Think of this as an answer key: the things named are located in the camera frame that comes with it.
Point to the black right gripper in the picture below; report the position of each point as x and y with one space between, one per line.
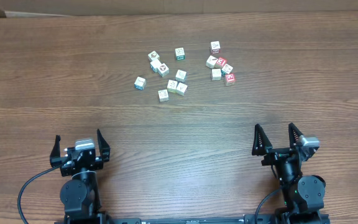
276 154

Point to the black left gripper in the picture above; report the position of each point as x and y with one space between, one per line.
56 160

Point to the wooden block blue side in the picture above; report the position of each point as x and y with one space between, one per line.
140 83

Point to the plain wooden block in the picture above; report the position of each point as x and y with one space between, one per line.
163 95

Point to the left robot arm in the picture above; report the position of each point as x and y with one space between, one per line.
80 195

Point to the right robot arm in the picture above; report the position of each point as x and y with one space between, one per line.
303 194

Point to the wooden block pretzel picture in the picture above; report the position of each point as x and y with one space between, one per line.
216 74

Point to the wooden block brush picture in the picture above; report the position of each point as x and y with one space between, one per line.
211 62

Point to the wooden block ice cream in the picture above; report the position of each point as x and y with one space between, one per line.
181 88

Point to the wooden block red side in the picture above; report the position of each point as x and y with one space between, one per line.
215 47

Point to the wooden block yellow side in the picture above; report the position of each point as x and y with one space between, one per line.
172 86

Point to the wooden block fish picture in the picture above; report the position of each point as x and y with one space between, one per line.
180 76

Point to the wooden block letter blue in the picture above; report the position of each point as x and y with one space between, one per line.
155 65

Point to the wooden block round picture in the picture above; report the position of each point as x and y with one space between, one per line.
163 70

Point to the wooden block brown picture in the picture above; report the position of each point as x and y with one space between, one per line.
153 56

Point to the wooden block green side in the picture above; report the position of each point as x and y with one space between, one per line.
179 53

